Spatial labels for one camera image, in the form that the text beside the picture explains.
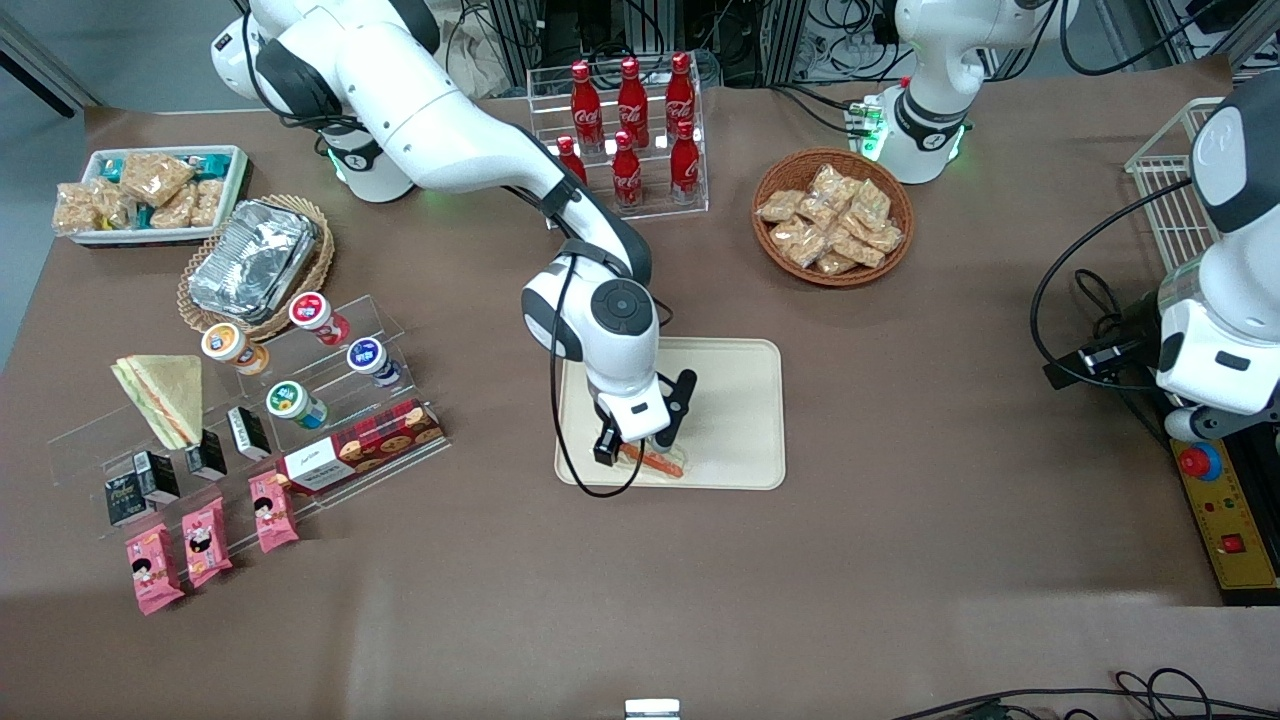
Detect sandwich orange filling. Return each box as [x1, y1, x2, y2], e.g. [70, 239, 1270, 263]
[618, 438, 689, 487]

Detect beige plastic tray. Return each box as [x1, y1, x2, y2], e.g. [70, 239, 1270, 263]
[555, 336, 787, 491]

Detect wrapped sandwich ham lettuce filling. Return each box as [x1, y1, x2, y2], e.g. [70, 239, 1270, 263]
[110, 355, 205, 452]

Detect yellow emergency stop box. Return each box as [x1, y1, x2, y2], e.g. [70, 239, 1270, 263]
[1170, 438, 1280, 593]

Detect round brown wicker basket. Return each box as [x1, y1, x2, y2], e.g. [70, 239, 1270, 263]
[751, 148, 915, 289]

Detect clear acrylic bottle rack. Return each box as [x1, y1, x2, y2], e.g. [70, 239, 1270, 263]
[527, 62, 710, 231]

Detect red plaid cookie box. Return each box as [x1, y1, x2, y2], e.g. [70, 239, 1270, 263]
[277, 400, 446, 498]

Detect blue lid yogurt cup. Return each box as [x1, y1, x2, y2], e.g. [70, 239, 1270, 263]
[346, 338, 403, 389]

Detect clear acrylic tiered stand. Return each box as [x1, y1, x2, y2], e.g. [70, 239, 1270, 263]
[45, 293, 451, 541]

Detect brown table cover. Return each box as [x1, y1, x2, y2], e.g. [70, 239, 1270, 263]
[0, 55, 1280, 720]

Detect green lid yogurt cup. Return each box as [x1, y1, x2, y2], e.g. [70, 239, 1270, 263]
[266, 381, 329, 431]

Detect red lid yogurt cup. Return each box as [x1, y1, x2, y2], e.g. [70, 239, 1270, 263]
[289, 292, 351, 347]

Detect oval brown wicker basket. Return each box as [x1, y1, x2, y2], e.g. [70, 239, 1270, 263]
[177, 195, 336, 343]

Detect pink snack packet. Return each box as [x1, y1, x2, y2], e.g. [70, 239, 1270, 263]
[125, 524, 186, 616]
[248, 470, 300, 554]
[182, 497, 234, 589]

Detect background equipment rack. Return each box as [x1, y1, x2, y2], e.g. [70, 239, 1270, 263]
[480, 0, 901, 89]

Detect small black carton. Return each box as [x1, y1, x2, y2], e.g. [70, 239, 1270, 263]
[185, 430, 229, 481]
[105, 475, 151, 528]
[133, 451, 182, 506]
[226, 406, 273, 463]

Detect crumpled beige cloth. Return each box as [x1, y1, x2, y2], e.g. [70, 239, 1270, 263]
[432, 10, 511, 101]

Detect orange lid yogurt cup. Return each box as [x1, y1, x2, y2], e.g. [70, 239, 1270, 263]
[201, 323, 270, 377]

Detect stacked silver foil containers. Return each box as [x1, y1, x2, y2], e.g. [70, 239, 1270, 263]
[188, 200, 321, 323]

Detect white rectangular plastic bin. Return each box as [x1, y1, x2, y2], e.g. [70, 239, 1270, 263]
[55, 146, 249, 247]

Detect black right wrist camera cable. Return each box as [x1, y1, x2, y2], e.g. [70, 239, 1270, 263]
[548, 255, 646, 498]

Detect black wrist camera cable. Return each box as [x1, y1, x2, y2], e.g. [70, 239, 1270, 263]
[548, 255, 646, 498]
[1030, 178, 1197, 393]

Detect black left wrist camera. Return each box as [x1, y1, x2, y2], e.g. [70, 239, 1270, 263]
[1044, 338, 1154, 392]

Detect coiled black cable bundle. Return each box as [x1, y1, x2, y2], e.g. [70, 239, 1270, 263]
[1075, 268, 1131, 346]

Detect white wire rack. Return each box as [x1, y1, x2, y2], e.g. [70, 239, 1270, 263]
[1125, 97, 1227, 276]

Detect black left wrist camera cable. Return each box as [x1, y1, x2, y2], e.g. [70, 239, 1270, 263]
[1030, 178, 1197, 393]

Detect black floor cables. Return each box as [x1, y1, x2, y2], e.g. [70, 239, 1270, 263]
[890, 668, 1280, 720]

